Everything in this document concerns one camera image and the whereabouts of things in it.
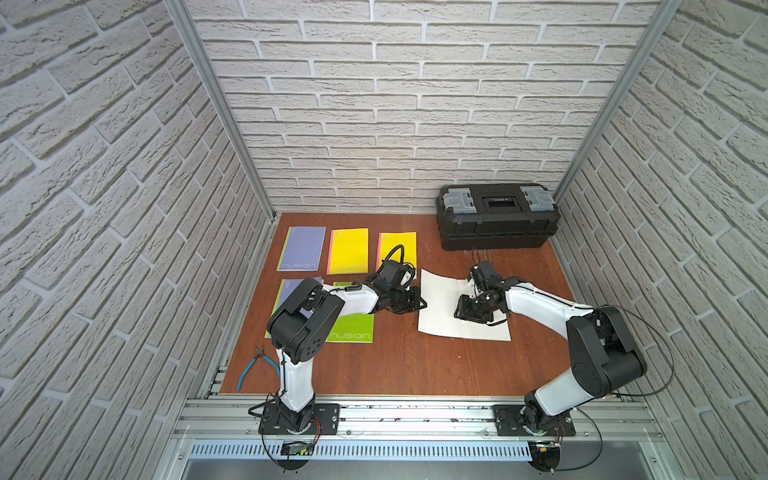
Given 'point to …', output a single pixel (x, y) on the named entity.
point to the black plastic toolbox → (489, 216)
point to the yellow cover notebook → (348, 251)
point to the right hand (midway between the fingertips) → (463, 315)
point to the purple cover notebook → (303, 249)
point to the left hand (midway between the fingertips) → (432, 302)
